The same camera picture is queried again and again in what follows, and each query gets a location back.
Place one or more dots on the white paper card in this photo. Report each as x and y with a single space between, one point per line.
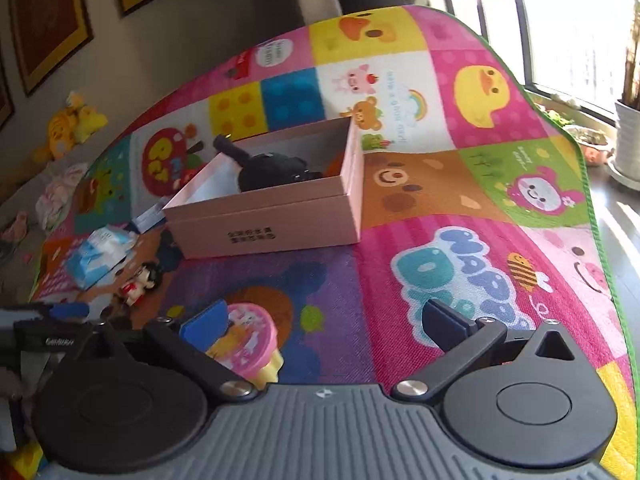
150 220

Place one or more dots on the small potted plant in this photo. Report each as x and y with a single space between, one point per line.
590 142

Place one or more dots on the black cylinder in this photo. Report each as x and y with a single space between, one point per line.
231 149

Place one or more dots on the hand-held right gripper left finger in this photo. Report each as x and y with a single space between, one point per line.
202 322

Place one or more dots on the potted palm in white pot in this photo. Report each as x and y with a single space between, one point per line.
627 140

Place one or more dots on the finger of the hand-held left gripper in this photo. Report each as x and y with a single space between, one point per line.
69 309

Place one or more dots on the pink cardboard box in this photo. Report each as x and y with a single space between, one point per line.
270 220

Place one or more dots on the black plush toy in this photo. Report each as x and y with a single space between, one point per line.
277 172

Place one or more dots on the blue wet wipes packet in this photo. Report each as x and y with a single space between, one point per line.
97 257

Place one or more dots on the colourful cartoon play mat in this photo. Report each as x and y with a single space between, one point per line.
450 195

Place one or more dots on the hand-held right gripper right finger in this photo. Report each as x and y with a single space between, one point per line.
442 322

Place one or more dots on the orange plastic toy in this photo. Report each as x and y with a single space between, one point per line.
335 165

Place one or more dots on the yellow plush duck toy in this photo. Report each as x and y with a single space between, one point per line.
67 130

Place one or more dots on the small red white figure toy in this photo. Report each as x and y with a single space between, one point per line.
142 282

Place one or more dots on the pink round toy yellow base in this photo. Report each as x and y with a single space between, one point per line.
250 342

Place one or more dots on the white pink patterned cloth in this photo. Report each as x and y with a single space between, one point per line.
60 195

